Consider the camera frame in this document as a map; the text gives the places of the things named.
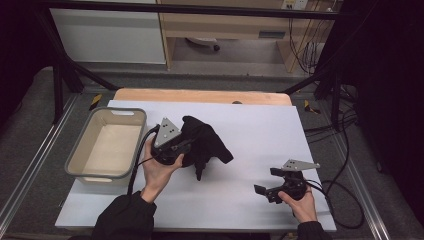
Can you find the black metal frame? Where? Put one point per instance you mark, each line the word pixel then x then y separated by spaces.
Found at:
pixel 186 9

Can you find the aluminium rail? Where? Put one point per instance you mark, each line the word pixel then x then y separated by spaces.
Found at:
pixel 358 186
pixel 36 150

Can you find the black cloth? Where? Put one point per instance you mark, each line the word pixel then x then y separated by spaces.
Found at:
pixel 208 143

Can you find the person's left hand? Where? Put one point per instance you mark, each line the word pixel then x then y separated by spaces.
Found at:
pixel 158 176

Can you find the white power strip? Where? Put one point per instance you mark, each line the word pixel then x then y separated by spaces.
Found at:
pixel 295 4

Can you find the person's right hand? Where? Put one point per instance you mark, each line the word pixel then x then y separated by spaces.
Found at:
pixel 303 206

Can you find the white board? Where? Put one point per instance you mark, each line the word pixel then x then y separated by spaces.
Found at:
pixel 253 133

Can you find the light wooden desk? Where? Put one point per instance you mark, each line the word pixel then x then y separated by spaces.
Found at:
pixel 226 26

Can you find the chair base with caster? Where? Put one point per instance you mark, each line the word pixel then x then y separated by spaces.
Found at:
pixel 204 41

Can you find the yellow and black tape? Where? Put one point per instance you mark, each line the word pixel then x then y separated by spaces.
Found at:
pixel 310 107
pixel 95 101

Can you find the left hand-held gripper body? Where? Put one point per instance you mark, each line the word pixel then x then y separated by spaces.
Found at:
pixel 166 133

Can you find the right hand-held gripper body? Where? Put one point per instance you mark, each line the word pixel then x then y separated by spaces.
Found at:
pixel 295 186

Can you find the white cabinet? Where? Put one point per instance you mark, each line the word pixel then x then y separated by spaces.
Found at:
pixel 106 36

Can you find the beige plastic basket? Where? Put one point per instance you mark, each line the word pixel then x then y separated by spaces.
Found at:
pixel 106 146

